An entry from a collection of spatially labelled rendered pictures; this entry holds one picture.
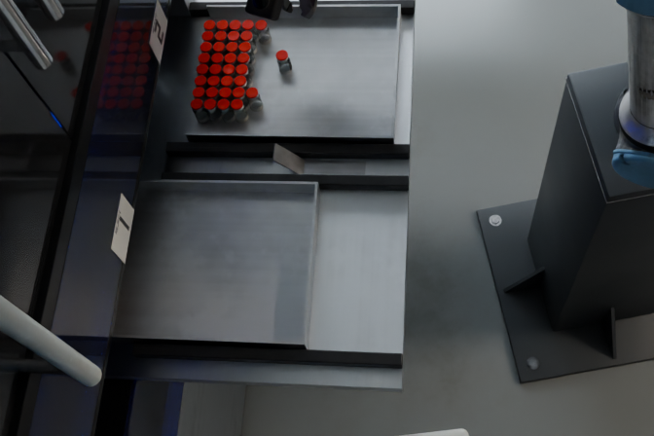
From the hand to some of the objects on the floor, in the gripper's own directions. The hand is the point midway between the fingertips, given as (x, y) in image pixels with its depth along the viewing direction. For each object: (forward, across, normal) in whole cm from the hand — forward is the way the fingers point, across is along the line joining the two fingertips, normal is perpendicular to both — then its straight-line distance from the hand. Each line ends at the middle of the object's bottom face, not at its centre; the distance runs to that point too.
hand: (296, 13), depth 138 cm
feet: (+104, +42, -84) cm, 140 cm away
